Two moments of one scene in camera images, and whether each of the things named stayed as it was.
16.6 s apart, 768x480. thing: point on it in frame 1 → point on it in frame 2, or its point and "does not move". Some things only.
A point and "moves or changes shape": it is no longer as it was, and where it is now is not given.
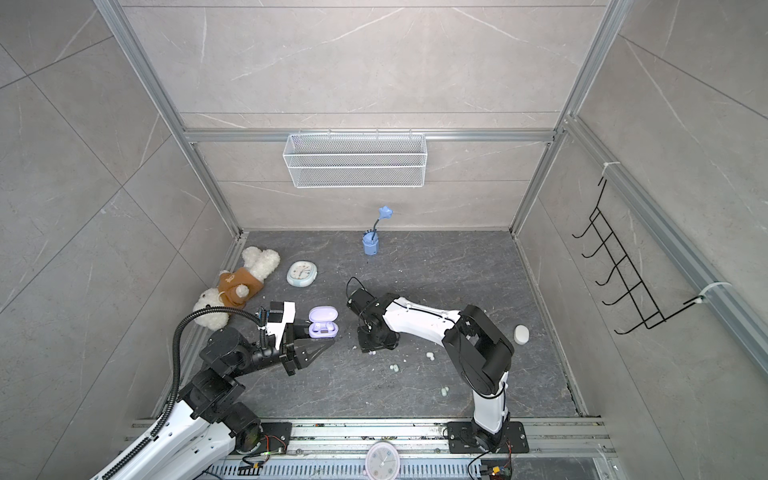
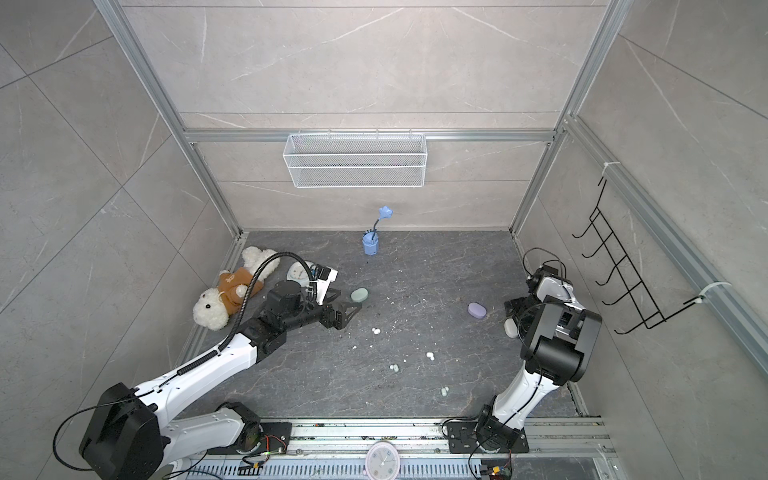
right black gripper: x=366 y=345 → x=517 y=304
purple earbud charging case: x=323 y=325 moves or changes shape
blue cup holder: x=370 y=245 does not move
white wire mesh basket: x=355 y=161 does not move
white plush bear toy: x=235 y=287 does not move
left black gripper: x=294 y=342 → x=340 y=320
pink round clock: x=382 y=461 does not move
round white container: x=301 y=273 does not move
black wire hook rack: x=636 y=296 does not move
